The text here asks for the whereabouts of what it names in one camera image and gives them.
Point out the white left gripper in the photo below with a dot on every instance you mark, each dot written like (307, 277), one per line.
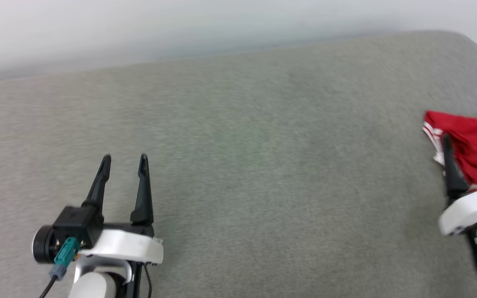
(126, 244)

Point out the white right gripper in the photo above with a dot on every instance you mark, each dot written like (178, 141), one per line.
(474, 207)

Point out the red and white jersey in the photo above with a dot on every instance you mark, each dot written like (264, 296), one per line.
(470, 140)

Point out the grey fabric sofa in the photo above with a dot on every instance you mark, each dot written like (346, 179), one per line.
(263, 165)

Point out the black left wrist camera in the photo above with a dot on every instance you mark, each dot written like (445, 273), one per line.
(75, 223)

